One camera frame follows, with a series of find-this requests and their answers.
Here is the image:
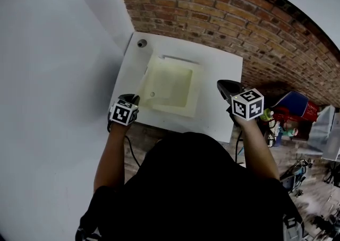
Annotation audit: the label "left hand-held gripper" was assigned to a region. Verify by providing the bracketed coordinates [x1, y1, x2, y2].
[107, 93, 141, 132]

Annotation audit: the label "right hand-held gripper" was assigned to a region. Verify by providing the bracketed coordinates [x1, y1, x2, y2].
[217, 80, 265, 126]

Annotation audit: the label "person's left forearm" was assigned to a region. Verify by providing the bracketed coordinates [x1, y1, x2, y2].
[93, 123, 131, 193]

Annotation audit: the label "red cable coil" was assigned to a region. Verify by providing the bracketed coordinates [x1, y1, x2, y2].
[273, 106, 291, 123]

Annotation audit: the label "white table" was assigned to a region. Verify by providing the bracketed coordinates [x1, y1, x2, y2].
[110, 32, 244, 144]

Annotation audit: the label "grey plastic-wrapped boxes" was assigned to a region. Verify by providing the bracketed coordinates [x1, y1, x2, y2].
[308, 106, 340, 161]

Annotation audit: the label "blue chair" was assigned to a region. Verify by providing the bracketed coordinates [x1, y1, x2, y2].
[270, 90, 310, 118]

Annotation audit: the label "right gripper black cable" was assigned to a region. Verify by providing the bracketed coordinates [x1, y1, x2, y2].
[235, 131, 244, 163]

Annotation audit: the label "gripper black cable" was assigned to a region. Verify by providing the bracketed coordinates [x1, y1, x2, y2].
[235, 131, 244, 163]
[107, 122, 141, 168]

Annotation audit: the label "grey harness strap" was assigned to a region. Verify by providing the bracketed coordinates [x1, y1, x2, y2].
[283, 214, 303, 241]

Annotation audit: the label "green bottle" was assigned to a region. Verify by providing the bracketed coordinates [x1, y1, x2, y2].
[261, 108, 274, 122]

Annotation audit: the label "person's right forearm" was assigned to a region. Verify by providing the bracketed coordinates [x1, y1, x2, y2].
[235, 116, 281, 181]

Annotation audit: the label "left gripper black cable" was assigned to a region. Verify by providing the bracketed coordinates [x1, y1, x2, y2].
[107, 122, 141, 168]

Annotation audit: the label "black tripod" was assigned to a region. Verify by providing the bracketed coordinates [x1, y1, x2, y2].
[322, 162, 340, 185]

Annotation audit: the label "grey device with blue cables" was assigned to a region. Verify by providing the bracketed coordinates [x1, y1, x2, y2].
[281, 159, 314, 198]

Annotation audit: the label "person's black shirt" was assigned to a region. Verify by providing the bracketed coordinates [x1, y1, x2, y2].
[76, 132, 303, 241]

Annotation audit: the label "cream plastic sink tray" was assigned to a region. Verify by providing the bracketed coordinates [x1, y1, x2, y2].
[137, 54, 205, 118]

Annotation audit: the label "teal plastic item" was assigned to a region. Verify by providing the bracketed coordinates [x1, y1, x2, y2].
[280, 127, 298, 137]

